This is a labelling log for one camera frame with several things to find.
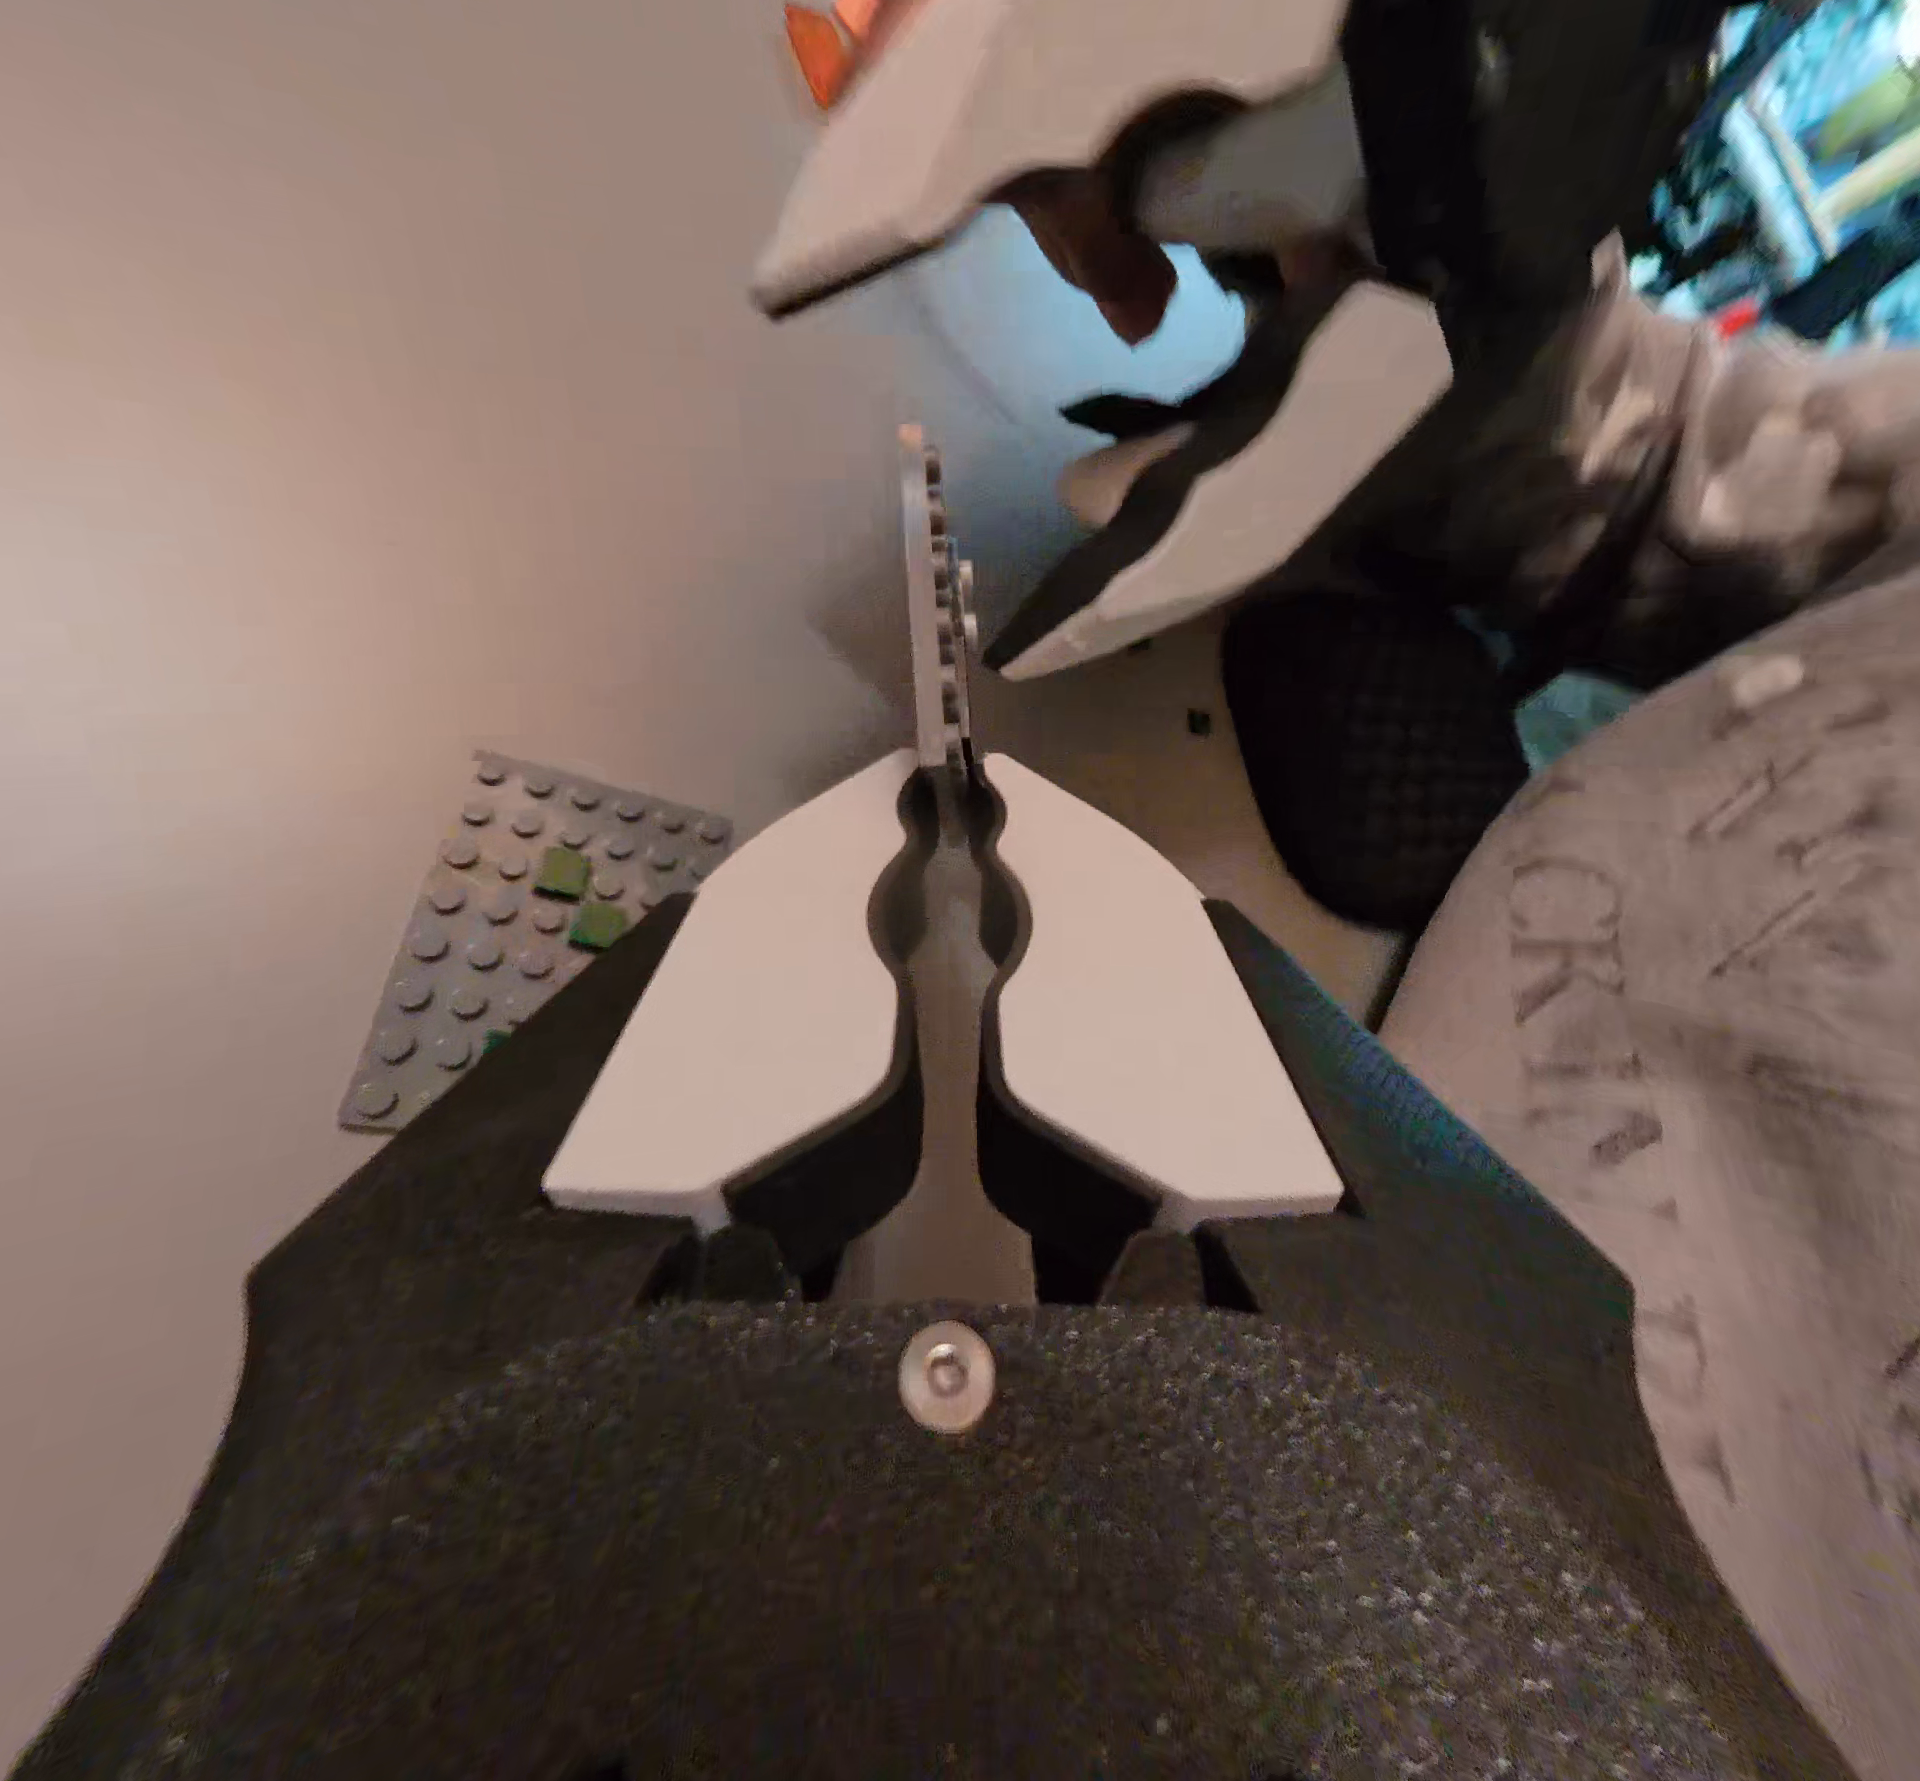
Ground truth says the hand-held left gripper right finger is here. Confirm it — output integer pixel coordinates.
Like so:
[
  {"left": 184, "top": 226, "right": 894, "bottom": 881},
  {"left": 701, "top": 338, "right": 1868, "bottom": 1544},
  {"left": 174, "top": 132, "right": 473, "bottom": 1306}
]
[{"left": 975, "top": 750, "right": 1348, "bottom": 1306}]

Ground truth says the large dark grey lego plate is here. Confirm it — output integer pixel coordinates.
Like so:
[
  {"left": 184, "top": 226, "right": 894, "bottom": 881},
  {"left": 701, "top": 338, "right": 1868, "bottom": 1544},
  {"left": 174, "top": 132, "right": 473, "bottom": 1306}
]
[{"left": 894, "top": 423, "right": 987, "bottom": 848}]

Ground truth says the person's right forearm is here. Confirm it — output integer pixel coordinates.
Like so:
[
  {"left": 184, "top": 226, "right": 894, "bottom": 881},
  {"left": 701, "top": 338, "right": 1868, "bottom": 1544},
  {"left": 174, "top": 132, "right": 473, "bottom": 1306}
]
[{"left": 1500, "top": 235, "right": 1920, "bottom": 679}]

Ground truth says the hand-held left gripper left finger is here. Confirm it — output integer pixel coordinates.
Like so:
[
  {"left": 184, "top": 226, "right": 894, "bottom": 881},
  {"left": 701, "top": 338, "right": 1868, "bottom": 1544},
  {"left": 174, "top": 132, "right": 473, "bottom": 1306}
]
[{"left": 539, "top": 749, "right": 928, "bottom": 1302}]

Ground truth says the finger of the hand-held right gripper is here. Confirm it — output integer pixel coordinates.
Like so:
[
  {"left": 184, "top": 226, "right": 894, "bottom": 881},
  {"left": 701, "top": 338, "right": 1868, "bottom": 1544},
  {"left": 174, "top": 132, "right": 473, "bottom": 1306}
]
[
  {"left": 747, "top": 0, "right": 1383, "bottom": 319},
  {"left": 979, "top": 280, "right": 1456, "bottom": 686}
]

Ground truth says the small orange lego piece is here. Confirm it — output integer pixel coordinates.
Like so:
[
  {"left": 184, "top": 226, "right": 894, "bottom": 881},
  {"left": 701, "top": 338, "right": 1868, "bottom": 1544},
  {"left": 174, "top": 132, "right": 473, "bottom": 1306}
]
[{"left": 781, "top": 0, "right": 858, "bottom": 113}]

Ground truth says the person's right hand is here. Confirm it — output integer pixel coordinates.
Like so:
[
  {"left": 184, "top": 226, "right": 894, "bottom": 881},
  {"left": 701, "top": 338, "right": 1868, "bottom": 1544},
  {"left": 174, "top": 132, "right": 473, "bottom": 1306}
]
[{"left": 1009, "top": 172, "right": 1182, "bottom": 349}]

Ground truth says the grey lego baseplate build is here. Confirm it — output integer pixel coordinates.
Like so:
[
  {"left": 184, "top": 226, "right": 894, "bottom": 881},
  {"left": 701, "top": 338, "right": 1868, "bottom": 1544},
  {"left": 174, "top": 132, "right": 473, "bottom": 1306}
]
[{"left": 336, "top": 747, "right": 738, "bottom": 1137}]

